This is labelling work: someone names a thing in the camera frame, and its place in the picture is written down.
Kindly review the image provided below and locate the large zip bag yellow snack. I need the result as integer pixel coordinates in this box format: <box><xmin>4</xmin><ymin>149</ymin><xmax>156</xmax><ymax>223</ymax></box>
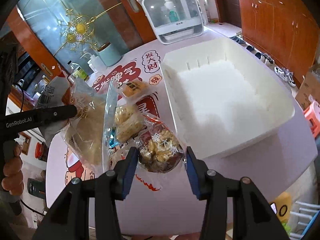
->
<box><xmin>61</xmin><ymin>79</ymin><xmax>118</xmax><ymax>175</ymax></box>

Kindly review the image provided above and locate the puffed rice cake packet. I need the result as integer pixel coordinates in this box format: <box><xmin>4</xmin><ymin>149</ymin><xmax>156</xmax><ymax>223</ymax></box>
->
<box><xmin>114</xmin><ymin>104</ymin><xmax>145</xmax><ymax>143</ymax></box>

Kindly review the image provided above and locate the red nut snack packet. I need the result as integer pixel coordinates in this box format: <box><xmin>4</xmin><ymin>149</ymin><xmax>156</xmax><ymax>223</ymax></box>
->
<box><xmin>136</xmin><ymin>114</ymin><xmax>184</xmax><ymax>173</ymax></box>

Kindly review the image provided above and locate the orange crab noodle snack packet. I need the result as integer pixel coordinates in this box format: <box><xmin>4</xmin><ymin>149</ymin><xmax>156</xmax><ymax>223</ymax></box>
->
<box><xmin>118</xmin><ymin>79</ymin><xmax>150</xmax><ymax>102</ymax></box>

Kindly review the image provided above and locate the blue foil snack packet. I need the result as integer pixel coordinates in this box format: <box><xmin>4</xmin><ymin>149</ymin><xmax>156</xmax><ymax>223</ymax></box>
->
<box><xmin>108</xmin><ymin>127</ymin><xmax>118</xmax><ymax>148</ymax></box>

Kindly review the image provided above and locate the person's left hand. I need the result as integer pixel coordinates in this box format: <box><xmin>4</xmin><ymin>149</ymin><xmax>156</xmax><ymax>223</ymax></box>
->
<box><xmin>1</xmin><ymin>142</ymin><xmax>24</xmax><ymax>196</ymax></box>

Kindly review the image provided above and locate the clear bottle green label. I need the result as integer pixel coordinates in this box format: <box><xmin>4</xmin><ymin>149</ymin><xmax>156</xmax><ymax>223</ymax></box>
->
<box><xmin>68</xmin><ymin>60</ymin><xmax>89</xmax><ymax>81</ymax></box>

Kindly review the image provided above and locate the glass sliding door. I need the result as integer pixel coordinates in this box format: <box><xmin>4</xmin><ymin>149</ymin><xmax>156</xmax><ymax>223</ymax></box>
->
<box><xmin>7</xmin><ymin>0</ymin><xmax>155</xmax><ymax>79</ymax></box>

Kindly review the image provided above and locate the teal canister brown lid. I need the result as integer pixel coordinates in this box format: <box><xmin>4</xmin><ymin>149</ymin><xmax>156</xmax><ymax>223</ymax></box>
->
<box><xmin>97</xmin><ymin>42</ymin><xmax>122</xmax><ymax>67</ymax></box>

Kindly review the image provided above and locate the pink plastic stool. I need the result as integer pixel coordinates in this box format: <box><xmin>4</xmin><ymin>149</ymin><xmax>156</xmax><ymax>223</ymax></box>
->
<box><xmin>304</xmin><ymin>101</ymin><xmax>320</xmax><ymax>139</ymax></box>

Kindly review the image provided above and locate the white plastic storage bin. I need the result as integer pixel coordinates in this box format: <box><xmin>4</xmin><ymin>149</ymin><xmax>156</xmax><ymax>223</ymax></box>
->
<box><xmin>161</xmin><ymin>37</ymin><xmax>295</xmax><ymax>159</ymax></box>

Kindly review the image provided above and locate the cardboard box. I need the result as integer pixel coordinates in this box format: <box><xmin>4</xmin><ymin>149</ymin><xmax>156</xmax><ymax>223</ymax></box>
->
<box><xmin>295</xmin><ymin>63</ymin><xmax>320</xmax><ymax>110</ymax></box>

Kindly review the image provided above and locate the white sneakers pair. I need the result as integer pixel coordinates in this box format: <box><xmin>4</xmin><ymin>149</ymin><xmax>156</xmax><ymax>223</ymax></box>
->
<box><xmin>274</xmin><ymin>66</ymin><xmax>296</xmax><ymax>87</ymax></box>

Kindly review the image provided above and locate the white cabinet with clear door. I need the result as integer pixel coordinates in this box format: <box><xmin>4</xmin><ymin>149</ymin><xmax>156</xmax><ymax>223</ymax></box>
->
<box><xmin>137</xmin><ymin>0</ymin><xmax>204</xmax><ymax>45</ymax></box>

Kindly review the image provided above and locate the wooden cabinet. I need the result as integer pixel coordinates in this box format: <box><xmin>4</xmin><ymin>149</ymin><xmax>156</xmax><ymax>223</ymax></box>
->
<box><xmin>239</xmin><ymin>0</ymin><xmax>319</xmax><ymax>83</ymax></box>

